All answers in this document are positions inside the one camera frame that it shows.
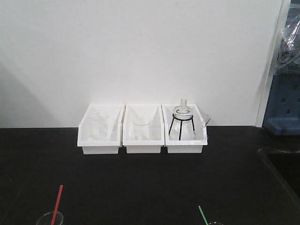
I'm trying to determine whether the green plastic spoon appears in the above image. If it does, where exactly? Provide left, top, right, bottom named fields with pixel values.
left=198, top=205, right=209, bottom=225

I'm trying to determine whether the red plastic spoon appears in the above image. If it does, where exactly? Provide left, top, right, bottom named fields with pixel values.
left=51, top=185, right=63, bottom=225

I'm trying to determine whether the glass beaker in middle bin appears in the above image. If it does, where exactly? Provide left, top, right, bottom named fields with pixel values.
left=132, top=115, right=151, bottom=141

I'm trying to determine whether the glass beaker in bin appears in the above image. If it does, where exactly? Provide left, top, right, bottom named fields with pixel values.
left=132, top=115, right=151, bottom=141
left=89, top=110, right=109, bottom=141

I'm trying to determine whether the middle white storage bin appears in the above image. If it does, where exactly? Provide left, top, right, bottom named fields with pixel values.
left=122, top=105, right=165, bottom=154

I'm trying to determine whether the white storage bin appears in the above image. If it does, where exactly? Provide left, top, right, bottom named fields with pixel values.
left=77, top=105, right=125, bottom=155
left=162, top=104, right=208, bottom=153
left=122, top=105, right=165, bottom=154

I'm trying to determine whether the glass flask on stand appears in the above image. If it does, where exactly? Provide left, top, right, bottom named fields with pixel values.
left=169, top=98, right=197, bottom=141

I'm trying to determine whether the right white storage bin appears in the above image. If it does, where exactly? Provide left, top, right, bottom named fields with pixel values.
left=162, top=104, right=208, bottom=153

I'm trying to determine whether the glass beaker in left bin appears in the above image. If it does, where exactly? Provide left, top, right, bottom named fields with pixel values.
left=89, top=110, right=109, bottom=141

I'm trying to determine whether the left white storage bin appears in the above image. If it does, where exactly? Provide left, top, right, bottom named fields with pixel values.
left=77, top=105, right=125, bottom=155

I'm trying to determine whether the small glass funnel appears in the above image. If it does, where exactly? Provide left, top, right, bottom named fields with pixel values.
left=188, top=114, right=211, bottom=141

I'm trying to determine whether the blue perforated equipment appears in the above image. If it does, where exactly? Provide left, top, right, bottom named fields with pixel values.
left=262, top=74, right=300, bottom=136

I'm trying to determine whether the black sink basin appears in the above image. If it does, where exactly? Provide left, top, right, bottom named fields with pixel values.
left=258, top=148, right=300, bottom=188

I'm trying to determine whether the clear plastic bag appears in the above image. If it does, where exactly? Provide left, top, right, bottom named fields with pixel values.
left=275, top=0, right=300, bottom=75

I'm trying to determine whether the glass beaker front left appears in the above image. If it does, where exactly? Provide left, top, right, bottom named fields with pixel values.
left=36, top=211, right=64, bottom=225

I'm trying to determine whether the black wire tripod stand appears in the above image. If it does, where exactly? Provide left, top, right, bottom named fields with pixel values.
left=168, top=113, right=195, bottom=141

